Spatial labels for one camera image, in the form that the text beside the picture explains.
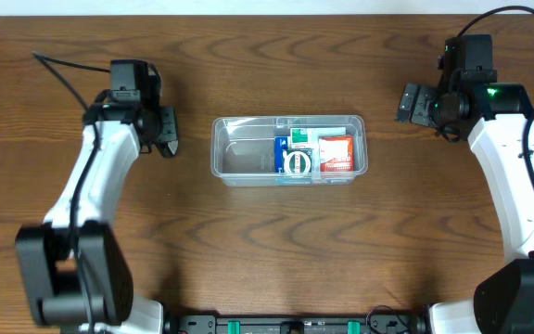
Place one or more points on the clear plastic container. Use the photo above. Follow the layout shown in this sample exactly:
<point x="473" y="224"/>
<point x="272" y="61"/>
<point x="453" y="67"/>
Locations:
<point x="242" y="152"/>

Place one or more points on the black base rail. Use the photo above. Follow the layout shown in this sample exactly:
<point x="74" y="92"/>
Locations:
<point x="385" y="323"/>

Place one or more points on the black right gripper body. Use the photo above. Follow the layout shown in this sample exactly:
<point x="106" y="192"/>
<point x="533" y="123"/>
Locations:
<point x="415" y="105"/>

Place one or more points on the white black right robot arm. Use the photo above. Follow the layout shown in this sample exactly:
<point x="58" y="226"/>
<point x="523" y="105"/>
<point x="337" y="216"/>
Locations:
<point x="494" y="119"/>

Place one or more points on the green white medicine box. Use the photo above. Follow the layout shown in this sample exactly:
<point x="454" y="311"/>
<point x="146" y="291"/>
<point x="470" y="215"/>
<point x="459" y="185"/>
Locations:
<point x="308" y="137"/>

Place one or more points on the green Zam-Buk tin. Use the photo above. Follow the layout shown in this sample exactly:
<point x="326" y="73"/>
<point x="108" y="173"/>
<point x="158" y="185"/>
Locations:
<point x="297" y="161"/>

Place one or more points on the red white medicine box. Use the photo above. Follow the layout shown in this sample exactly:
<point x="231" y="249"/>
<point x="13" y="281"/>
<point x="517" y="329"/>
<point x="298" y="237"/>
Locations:
<point x="336" y="154"/>

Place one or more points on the blue fever patch box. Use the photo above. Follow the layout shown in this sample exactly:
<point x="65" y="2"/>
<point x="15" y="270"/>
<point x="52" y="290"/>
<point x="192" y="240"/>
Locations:
<point x="314" y="177"/>

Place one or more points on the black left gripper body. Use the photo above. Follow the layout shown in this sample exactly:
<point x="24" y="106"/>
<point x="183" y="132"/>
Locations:
<point x="166" y="127"/>

